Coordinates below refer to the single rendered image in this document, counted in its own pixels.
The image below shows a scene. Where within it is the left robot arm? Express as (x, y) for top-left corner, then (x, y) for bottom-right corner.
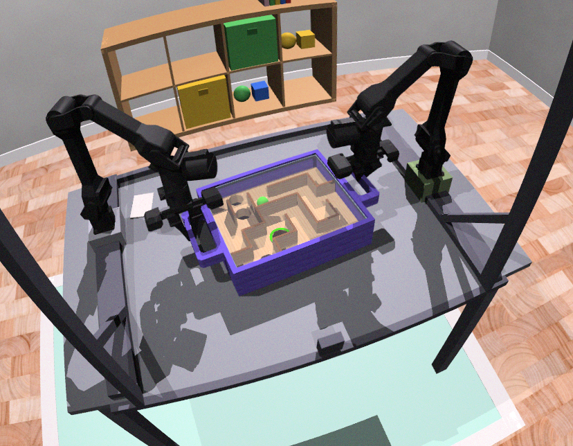
(46, 94), (217, 235)

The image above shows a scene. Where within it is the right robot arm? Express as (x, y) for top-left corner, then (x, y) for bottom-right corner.
(327, 40), (473, 179)

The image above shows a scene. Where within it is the purple wooden maze board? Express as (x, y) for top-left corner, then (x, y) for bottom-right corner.
(181, 149), (379, 296)

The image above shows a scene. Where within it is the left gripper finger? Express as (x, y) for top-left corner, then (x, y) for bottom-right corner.
(188, 211), (203, 238)
(169, 216), (190, 241)

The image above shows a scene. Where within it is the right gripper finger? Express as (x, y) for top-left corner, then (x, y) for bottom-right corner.
(353, 169), (365, 181)
(363, 161), (382, 177)

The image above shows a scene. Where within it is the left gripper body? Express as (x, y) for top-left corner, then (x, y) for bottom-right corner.
(144, 180), (224, 231)

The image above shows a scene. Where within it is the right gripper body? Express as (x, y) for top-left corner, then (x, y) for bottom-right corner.
(327, 139), (399, 179)

